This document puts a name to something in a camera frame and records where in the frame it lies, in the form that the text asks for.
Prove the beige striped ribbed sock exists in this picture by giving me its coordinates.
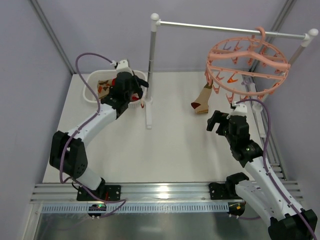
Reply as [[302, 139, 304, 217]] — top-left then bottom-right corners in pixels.
[[190, 83, 212, 114]]

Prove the silver white clothes rack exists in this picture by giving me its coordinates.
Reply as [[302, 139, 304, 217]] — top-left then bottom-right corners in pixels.
[[145, 13, 319, 130]]

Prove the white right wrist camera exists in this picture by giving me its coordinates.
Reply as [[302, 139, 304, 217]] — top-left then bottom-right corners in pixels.
[[229, 102, 248, 117]]

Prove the grey slotted cable duct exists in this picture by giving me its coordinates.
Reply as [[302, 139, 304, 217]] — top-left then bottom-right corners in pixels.
[[41, 201, 229, 214]]

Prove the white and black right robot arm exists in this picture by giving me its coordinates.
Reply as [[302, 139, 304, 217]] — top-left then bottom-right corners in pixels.
[[206, 110, 318, 240]]

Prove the white perforated plastic basket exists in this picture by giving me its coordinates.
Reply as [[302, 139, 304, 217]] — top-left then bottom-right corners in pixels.
[[82, 69, 147, 110]]

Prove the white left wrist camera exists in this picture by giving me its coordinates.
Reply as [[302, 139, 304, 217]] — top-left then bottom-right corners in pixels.
[[111, 59, 133, 75]]

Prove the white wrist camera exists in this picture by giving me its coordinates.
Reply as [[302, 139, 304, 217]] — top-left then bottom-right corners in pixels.
[[229, 102, 248, 117], [111, 59, 133, 75]]

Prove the pink round clip hanger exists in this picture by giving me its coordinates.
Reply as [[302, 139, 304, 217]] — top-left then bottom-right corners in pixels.
[[204, 26, 291, 103]]

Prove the aluminium mounting rail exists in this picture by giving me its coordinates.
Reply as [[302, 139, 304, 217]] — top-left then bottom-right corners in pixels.
[[30, 181, 305, 204]]

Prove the navy sock red toe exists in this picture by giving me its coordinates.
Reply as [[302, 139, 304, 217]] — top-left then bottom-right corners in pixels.
[[130, 94, 145, 109]]

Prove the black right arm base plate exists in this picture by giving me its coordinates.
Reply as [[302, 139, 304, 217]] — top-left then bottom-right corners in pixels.
[[208, 182, 241, 200]]

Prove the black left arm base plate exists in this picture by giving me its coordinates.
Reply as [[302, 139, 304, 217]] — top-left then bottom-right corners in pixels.
[[76, 184, 121, 202]]

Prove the beige orange argyle sock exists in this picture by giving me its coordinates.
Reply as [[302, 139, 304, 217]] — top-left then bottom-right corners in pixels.
[[97, 78, 116, 99]]

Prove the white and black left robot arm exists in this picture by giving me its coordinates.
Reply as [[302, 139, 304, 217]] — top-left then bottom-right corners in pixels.
[[49, 71, 149, 202]]

